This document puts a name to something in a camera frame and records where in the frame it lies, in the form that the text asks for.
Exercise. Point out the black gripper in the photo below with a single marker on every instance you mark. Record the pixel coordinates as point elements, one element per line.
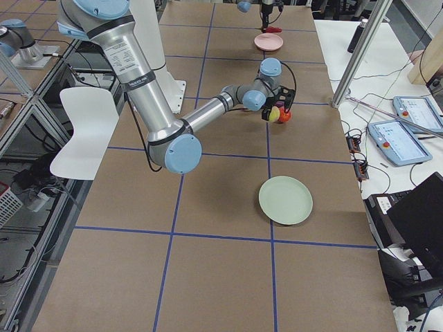
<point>272,103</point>
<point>266,7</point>

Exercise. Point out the yellow pink peach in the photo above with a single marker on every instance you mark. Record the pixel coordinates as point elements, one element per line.
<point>274,114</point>

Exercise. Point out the red chili pepper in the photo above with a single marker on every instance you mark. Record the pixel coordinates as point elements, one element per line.
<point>272,30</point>

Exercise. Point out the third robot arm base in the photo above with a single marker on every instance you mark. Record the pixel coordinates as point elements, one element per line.
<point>21,47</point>

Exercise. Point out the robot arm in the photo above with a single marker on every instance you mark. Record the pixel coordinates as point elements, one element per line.
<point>128,33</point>
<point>245,5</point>

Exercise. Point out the pink plate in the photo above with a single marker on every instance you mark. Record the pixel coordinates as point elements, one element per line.
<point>268,42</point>

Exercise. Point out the metal pointer stick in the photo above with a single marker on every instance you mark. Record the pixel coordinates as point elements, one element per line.
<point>421,128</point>

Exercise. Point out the green plate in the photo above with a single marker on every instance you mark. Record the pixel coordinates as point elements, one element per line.
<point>285,200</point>

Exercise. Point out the black water bottle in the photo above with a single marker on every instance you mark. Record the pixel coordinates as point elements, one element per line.
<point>357,35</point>

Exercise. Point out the near blue teach pendant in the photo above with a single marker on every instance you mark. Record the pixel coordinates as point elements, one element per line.
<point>398,143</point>

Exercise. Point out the blue teach pendant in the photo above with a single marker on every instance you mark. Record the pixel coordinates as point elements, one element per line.
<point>418,110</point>
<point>398,143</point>

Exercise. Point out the far blue teach pendant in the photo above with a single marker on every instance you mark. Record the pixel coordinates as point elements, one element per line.
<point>418,110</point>

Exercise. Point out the white chair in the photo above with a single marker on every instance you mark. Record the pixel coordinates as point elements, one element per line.
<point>94,117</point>

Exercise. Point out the black laptop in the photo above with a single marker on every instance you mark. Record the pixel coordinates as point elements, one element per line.
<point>412,218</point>

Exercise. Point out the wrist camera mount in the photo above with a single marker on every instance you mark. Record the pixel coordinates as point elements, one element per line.
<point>287,96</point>

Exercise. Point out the aluminium frame post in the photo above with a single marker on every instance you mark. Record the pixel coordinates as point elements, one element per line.
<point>362,46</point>

